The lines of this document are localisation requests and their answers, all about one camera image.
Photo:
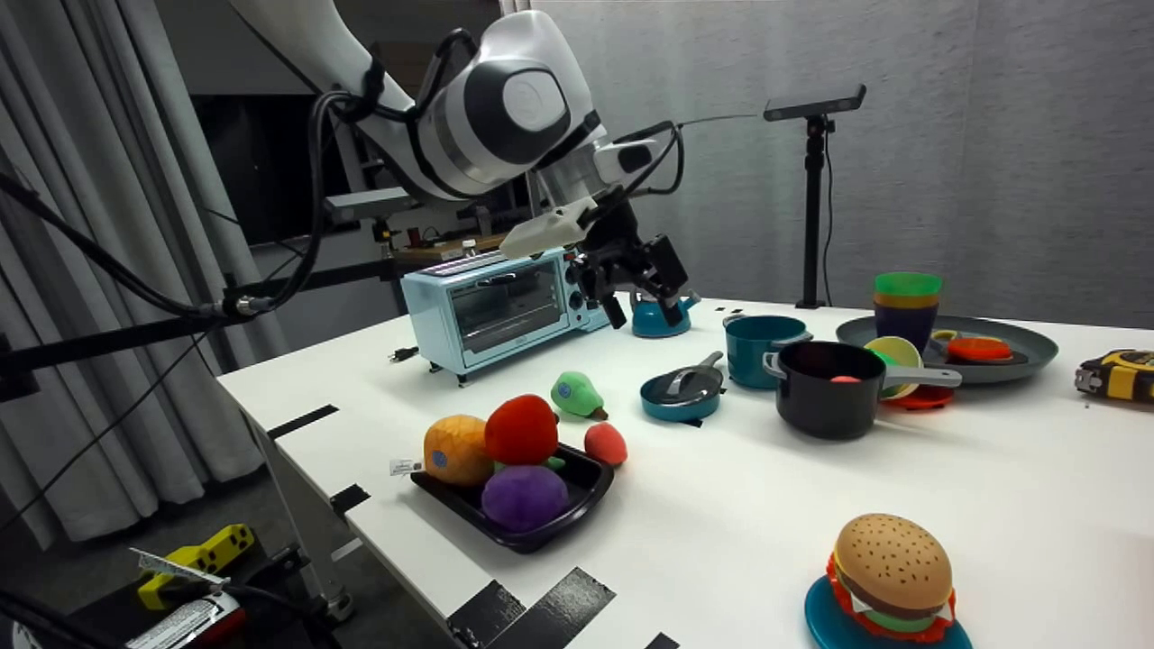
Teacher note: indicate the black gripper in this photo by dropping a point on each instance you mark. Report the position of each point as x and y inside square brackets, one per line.
[606, 247]

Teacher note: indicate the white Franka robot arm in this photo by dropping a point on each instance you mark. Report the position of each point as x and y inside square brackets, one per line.
[507, 101]

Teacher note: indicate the teal kettle grey lid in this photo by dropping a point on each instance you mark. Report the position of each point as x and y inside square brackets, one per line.
[656, 317]

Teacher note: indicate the light blue pot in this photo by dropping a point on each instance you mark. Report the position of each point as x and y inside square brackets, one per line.
[759, 355]

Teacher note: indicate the black pot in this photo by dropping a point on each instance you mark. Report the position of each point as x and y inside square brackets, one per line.
[823, 407]

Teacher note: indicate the green plush pear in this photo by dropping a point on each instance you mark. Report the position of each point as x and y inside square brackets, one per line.
[577, 394]

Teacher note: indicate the small red plush fruit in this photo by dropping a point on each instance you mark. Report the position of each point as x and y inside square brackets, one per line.
[606, 444]

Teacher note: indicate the light blue toaster oven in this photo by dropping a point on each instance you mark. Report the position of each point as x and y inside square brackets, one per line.
[482, 311]

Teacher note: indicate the red plush ball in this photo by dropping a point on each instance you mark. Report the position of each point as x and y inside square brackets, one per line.
[520, 429]

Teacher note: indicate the black tray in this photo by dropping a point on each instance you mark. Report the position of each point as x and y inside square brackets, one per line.
[588, 489]

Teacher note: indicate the purple plush fruit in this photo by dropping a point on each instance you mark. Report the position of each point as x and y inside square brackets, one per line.
[523, 498]

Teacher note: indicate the orange plush fruit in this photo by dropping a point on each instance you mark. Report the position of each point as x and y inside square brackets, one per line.
[457, 453]

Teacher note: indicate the light green small plate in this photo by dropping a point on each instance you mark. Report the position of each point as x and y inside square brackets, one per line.
[897, 355]

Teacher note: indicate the stacked coloured cups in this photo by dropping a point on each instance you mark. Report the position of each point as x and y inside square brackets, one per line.
[906, 308]

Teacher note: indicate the red small plate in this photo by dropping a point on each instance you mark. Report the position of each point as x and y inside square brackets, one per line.
[924, 402]

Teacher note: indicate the orange red toy food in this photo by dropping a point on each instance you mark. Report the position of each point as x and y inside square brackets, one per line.
[978, 351]

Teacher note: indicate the teal small plate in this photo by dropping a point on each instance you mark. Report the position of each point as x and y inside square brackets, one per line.
[823, 619]

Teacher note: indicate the toy burger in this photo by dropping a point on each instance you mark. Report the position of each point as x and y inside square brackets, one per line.
[891, 569]

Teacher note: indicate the grey plate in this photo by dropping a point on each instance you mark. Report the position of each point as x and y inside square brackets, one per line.
[1030, 346]

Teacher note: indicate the yellow black tool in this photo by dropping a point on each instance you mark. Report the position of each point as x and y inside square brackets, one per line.
[200, 555]

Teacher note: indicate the black metal rod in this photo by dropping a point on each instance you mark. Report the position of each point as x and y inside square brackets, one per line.
[119, 332]

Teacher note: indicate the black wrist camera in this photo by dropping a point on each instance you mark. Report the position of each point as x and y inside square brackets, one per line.
[666, 268]

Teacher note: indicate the black camera on stand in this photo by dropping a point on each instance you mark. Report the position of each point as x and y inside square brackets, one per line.
[817, 181]

